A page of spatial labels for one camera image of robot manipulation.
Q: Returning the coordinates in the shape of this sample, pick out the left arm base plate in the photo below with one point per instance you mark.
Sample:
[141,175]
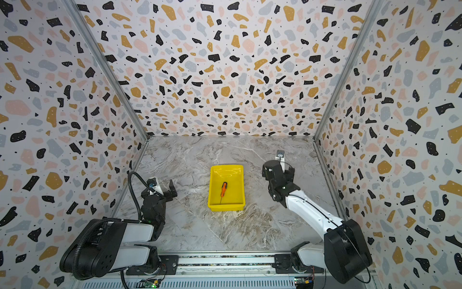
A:
[157,266]

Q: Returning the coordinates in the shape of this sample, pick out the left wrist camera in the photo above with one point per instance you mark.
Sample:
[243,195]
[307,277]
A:
[154,187]

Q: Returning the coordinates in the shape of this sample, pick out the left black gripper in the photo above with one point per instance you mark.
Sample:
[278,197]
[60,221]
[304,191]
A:
[172,194]

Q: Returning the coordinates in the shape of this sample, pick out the aluminium corner post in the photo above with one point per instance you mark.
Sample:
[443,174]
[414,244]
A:
[73,11]
[350,62]

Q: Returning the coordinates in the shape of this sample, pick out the orange handled screwdriver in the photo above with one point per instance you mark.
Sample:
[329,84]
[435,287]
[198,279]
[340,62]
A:
[223,191]

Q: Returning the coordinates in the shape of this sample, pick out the yellow plastic bin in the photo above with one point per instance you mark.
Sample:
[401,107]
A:
[234,199]

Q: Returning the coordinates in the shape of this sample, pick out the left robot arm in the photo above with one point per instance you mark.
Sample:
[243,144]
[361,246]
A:
[110,244]

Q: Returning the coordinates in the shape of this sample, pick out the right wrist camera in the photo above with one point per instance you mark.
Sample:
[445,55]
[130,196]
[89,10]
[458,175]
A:
[280,156]

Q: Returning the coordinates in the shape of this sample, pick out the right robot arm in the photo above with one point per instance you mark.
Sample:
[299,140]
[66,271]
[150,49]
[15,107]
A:
[343,252]

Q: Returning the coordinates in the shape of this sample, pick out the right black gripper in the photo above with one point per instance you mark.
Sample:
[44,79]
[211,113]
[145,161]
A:
[289,176]

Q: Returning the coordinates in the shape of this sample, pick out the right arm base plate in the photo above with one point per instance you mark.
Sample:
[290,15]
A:
[283,264]

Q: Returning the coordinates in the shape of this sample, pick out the left aluminium corner post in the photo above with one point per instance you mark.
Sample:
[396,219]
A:
[73,11]

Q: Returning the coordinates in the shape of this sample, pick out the right aluminium corner post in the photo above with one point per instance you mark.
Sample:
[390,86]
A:
[350,62]

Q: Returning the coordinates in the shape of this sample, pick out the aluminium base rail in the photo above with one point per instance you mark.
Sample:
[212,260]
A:
[229,270]

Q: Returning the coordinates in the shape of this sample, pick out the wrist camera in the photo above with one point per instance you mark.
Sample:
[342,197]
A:
[280,156]
[154,187]

